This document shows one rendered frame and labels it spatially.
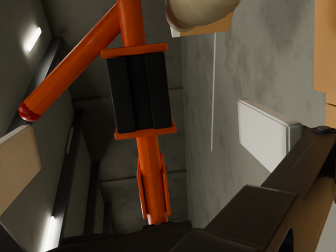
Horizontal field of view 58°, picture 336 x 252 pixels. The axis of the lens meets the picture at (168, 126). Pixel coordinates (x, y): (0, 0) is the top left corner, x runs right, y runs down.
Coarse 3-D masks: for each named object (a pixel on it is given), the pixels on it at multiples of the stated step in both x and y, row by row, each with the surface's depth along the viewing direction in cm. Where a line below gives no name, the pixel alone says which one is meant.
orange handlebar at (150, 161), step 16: (128, 0) 26; (128, 16) 27; (128, 32) 27; (144, 144) 30; (144, 160) 30; (160, 160) 34; (144, 176) 31; (160, 176) 31; (144, 192) 32; (160, 192) 32; (144, 208) 32; (160, 208) 32
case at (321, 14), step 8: (320, 0) 47; (328, 0) 45; (320, 8) 47; (328, 8) 45; (320, 16) 47; (328, 16) 45; (320, 24) 47; (328, 24) 45; (320, 32) 48; (328, 32) 46; (320, 40) 48; (328, 40) 46; (320, 48) 48; (328, 48) 46; (320, 56) 48; (328, 56) 46; (320, 64) 49; (328, 64) 47; (320, 72) 49; (328, 72) 47; (320, 80) 49; (328, 80) 47; (320, 88) 49; (328, 88) 47
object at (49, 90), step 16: (112, 16) 29; (96, 32) 29; (112, 32) 29; (80, 48) 29; (96, 48) 29; (64, 64) 29; (80, 64) 30; (48, 80) 30; (64, 80) 30; (32, 96) 30; (48, 96) 30; (32, 112) 30
